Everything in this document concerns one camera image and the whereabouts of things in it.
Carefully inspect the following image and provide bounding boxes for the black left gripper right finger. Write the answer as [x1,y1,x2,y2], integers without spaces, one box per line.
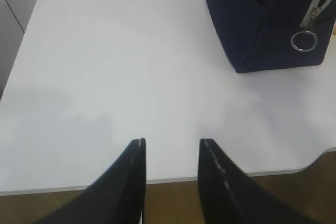
[199,138,315,224]

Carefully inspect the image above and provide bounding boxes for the navy blue lunch bag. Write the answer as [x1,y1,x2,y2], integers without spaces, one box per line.
[206,0,335,73]

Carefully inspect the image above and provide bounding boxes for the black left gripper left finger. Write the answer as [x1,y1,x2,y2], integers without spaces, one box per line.
[39,138,146,223]

